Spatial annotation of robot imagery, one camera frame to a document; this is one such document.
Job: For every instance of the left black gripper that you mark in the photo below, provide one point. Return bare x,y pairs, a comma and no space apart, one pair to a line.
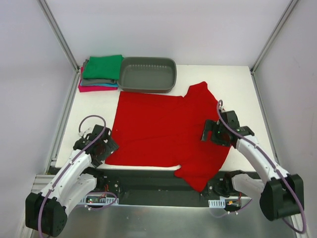
106,146

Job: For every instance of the aluminium frame post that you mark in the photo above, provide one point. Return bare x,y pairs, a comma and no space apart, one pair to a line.
274,34
58,33

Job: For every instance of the red t shirt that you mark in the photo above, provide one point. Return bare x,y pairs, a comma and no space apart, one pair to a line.
164,131

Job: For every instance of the teal folded t shirt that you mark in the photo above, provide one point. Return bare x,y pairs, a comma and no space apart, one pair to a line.
109,85

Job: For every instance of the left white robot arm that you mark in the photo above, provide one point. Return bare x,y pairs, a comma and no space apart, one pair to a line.
48,210

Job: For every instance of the left aluminium rail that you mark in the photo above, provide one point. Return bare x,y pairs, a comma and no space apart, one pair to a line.
63,122

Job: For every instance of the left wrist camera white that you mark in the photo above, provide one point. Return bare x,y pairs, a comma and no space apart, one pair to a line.
85,133

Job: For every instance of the pink folded t shirt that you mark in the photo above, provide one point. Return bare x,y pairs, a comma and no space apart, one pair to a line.
83,89

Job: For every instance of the white cable duct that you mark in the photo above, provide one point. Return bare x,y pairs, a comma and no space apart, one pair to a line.
217,203
98,200

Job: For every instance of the aluminium rail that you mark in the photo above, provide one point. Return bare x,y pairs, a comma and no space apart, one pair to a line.
264,114
63,122

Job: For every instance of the right white cable duct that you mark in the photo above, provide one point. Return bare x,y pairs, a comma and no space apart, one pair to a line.
217,203

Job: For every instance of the right aluminium frame post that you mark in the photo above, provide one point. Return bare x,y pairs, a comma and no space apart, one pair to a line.
274,34

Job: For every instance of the left white cable duct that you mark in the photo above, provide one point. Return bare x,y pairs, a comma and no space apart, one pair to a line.
98,200

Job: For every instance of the green folded t shirt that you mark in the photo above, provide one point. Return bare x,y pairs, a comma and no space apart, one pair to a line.
107,67

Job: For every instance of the grey plastic bin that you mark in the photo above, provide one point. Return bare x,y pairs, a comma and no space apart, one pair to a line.
147,75

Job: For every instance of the grey folded t shirt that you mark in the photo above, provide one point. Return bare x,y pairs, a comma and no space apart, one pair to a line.
94,82

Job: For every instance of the left aluminium frame post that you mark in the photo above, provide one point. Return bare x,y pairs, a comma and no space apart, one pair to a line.
58,33

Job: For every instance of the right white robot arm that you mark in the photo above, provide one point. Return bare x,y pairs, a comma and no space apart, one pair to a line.
279,193

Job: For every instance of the right aluminium rail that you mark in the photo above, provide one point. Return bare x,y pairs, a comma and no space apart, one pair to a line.
264,114

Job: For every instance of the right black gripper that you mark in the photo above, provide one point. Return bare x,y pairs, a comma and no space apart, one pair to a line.
206,130

